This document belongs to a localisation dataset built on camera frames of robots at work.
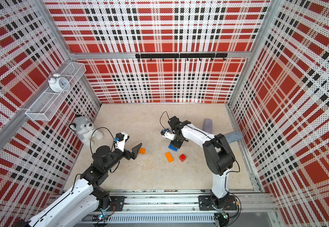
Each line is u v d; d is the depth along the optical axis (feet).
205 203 2.38
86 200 1.95
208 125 3.43
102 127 1.94
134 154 2.26
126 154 2.19
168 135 2.74
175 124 2.45
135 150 2.26
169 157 2.94
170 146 3.11
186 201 2.46
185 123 2.26
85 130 2.83
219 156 1.62
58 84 2.31
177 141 2.63
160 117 3.65
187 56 2.87
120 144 2.11
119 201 2.41
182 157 2.87
